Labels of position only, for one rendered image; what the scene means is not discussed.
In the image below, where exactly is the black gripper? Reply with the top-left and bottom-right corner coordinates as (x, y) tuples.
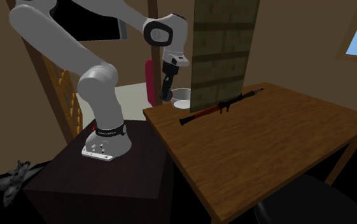
(160, 60), (180, 102)

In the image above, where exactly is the red chair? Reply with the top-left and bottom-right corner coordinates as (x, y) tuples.
(144, 58), (157, 108)

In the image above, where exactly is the clear glass bowl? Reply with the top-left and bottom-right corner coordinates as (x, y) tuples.
(170, 88), (192, 110)

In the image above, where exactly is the brown black rocket launcher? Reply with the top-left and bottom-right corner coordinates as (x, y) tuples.
(179, 88), (264, 127)

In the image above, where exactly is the green brick patterned panel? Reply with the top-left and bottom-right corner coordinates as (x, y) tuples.
(190, 0), (261, 113)

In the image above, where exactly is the wooden lattice shelf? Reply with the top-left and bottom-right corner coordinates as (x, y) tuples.
(6, 0), (85, 144)

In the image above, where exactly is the dark robot stand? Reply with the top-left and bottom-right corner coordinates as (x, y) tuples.
(23, 119), (175, 224)

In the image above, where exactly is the brown wooden table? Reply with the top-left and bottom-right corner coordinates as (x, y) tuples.
(143, 81), (357, 224)

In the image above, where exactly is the grey toy jet plane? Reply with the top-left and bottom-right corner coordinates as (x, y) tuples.
(0, 160), (46, 208)

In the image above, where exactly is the black round stool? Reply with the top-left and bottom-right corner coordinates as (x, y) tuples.
(253, 173), (357, 224)

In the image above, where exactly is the black wall screen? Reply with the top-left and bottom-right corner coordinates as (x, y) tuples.
(48, 0), (129, 42)

